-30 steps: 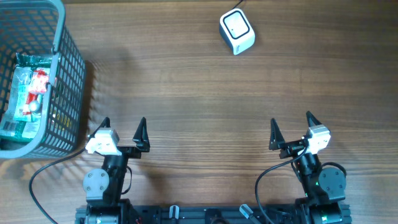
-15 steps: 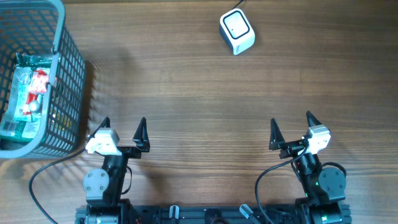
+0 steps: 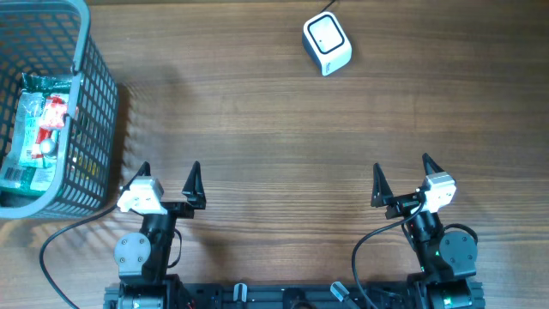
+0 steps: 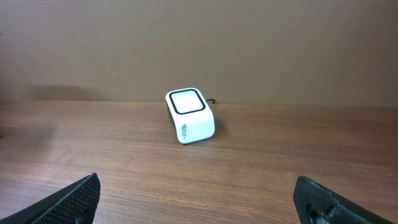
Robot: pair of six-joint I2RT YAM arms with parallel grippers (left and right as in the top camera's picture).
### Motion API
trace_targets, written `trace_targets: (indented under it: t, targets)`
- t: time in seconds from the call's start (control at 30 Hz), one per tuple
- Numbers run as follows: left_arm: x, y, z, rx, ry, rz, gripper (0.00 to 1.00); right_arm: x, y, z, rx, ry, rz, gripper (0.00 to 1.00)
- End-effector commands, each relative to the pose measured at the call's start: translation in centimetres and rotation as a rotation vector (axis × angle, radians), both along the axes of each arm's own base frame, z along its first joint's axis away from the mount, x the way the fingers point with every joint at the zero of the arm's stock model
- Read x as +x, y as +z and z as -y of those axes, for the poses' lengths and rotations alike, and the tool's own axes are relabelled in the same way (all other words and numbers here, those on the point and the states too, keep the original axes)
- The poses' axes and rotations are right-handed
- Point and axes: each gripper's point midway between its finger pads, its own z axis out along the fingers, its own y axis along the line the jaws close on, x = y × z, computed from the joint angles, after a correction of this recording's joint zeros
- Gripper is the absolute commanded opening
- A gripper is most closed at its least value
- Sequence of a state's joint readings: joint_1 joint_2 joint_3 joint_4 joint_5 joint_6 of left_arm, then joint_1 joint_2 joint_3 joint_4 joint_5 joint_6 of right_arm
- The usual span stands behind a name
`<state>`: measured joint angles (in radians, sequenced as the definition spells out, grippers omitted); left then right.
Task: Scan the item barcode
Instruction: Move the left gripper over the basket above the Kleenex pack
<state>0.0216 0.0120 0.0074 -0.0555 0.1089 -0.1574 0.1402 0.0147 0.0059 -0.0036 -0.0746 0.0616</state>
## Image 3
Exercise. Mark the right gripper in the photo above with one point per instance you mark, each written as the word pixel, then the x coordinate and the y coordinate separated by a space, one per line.
pixel 383 194

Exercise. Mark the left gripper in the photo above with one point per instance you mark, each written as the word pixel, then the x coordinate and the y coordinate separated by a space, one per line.
pixel 182 210

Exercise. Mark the red toothpaste tube box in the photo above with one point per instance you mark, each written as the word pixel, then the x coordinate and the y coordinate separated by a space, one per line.
pixel 43 134

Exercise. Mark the green glove package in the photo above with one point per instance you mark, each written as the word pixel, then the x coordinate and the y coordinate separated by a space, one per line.
pixel 21 174

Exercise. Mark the yellow oil bottle grey cap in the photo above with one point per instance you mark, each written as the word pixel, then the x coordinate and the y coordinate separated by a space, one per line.
pixel 48 147

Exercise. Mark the red tissue pack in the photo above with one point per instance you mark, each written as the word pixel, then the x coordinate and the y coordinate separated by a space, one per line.
pixel 53 114

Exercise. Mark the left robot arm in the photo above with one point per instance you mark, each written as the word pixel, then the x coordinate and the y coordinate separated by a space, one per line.
pixel 143 257

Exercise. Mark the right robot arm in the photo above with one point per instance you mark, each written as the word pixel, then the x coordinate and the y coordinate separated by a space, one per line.
pixel 447 254

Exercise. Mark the white barcode scanner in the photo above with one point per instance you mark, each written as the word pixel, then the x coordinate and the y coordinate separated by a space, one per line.
pixel 326 43

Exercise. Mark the grey plastic shopping basket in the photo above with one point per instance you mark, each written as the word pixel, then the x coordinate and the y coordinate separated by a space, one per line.
pixel 52 38

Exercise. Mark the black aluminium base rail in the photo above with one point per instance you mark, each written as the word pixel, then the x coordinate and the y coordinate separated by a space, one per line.
pixel 300 296

